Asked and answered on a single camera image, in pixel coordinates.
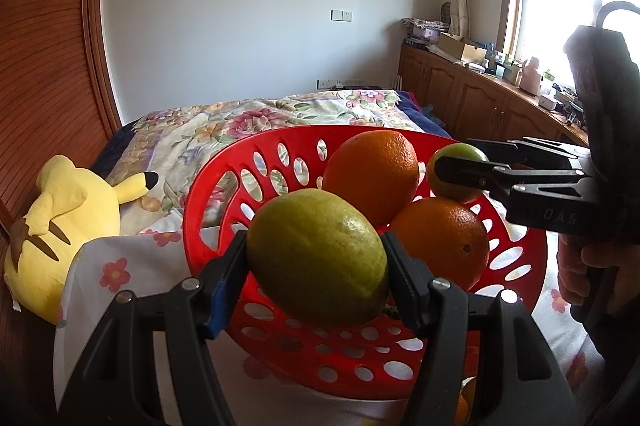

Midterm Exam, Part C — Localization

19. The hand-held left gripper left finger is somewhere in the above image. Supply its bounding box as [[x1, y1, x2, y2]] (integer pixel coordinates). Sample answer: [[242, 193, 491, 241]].
[[52, 230, 248, 426]]

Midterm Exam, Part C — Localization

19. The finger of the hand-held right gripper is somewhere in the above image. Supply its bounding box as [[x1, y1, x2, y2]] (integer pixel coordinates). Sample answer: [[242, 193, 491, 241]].
[[467, 137, 592, 167], [434, 155, 592, 202]]

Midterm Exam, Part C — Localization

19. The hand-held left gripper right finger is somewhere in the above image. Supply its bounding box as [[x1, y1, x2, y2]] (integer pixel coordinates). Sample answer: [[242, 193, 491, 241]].
[[381, 231, 581, 426]]

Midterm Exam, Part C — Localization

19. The small green apple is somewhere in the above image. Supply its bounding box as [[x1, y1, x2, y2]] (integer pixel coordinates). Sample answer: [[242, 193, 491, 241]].
[[426, 143, 490, 203]]

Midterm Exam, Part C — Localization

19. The large orange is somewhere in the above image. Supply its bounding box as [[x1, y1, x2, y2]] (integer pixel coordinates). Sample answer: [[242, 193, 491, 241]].
[[322, 130, 420, 227], [389, 197, 491, 292]]

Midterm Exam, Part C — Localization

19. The red perforated plastic basket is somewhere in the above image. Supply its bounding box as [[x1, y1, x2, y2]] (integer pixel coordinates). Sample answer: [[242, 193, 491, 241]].
[[182, 125, 548, 399]]

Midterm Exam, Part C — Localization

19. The large green lemon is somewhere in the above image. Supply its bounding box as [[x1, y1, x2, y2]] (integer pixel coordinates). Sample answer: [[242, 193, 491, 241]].
[[246, 189, 390, 327]]

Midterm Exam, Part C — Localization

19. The person's right hand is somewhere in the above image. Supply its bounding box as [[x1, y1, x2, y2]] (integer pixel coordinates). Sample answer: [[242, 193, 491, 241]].
[[556, 236, 608, 307]]

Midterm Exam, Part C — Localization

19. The long wooden cabinet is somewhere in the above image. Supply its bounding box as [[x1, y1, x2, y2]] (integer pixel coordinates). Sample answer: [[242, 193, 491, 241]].
[[398, 44, 591, 147]]

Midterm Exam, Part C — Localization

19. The open cardboard box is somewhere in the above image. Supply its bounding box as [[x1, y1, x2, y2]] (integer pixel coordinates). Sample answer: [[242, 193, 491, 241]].
[[438, 32, 487, 64]]

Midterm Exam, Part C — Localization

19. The small tangerine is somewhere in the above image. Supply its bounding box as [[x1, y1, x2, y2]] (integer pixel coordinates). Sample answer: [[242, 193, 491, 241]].
[[452, 373, 478, 426]]

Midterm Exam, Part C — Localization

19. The pile of folded cloth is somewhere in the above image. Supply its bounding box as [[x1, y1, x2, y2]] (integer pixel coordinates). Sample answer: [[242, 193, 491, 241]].
[[401, 17, 449, 44]]

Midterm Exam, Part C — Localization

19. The yellow plush toy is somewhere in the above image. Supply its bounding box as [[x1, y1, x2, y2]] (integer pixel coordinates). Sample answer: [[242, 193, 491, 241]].
[[4, 155, 160, 326]]

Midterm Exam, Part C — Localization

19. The floral quilt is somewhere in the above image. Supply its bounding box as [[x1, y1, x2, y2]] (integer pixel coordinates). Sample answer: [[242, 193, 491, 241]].
[[107, 89, 406, 237]]

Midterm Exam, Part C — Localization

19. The wall power outlet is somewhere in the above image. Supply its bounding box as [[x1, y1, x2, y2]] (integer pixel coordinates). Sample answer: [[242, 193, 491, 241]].
[[317, 78, 366, 90]]

